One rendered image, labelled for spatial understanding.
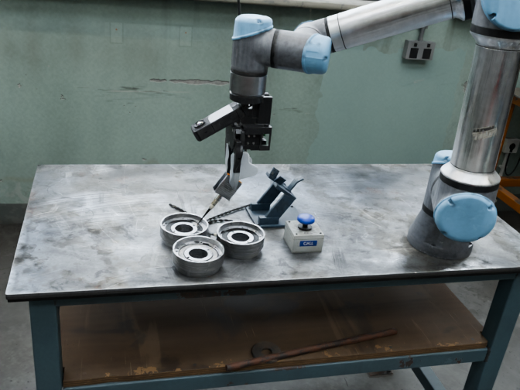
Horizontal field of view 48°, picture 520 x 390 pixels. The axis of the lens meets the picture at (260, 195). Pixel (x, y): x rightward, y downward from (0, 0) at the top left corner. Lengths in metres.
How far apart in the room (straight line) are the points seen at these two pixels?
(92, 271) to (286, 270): 0.39
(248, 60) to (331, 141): 1.96
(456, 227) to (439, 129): 2.14
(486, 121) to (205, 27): 1.81
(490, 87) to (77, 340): 1.02
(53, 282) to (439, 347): 0.92
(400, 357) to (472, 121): 0.63
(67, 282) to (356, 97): 2.16
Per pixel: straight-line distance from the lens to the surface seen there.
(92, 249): 1.27
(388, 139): 3.22
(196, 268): 1.16
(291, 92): 2.92
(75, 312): 1.51
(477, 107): 1.16
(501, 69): 1.14
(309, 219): 1.28
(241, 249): 1.23
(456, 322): 1.65
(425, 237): 1.39
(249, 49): 1.15
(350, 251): 1.34
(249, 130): 1.20
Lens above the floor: 1.46
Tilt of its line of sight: 25 degrees down
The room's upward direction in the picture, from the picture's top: 6 degrees clockwise
